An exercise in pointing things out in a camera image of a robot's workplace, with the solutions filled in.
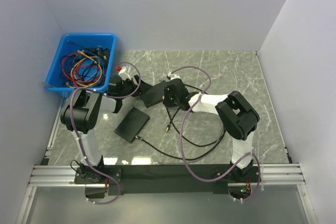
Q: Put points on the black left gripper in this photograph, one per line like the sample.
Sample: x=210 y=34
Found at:
x=144 y=87

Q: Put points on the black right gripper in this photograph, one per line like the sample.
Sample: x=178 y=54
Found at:
x=166 y=100

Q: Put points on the black network switch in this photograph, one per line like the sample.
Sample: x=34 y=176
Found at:
x=131 y=125
x=154 y=95

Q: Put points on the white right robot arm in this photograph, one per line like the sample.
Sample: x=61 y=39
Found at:
x=238 y=117

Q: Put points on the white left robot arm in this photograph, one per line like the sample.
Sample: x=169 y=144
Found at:
x=80 y=115

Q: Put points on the blue plastic bin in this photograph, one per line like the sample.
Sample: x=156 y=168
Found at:
x=82 y=60

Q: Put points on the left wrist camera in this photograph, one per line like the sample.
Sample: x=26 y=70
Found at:
x=124 y=73

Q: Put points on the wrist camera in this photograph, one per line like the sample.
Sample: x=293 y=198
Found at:
x=172 y=76
x=124 y=73

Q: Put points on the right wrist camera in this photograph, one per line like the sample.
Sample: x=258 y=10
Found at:
x=172 y=76

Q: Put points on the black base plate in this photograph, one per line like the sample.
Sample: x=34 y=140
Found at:
x=146 y=179

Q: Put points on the aluminium rail frame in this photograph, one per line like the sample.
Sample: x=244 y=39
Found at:
x=53 y=197

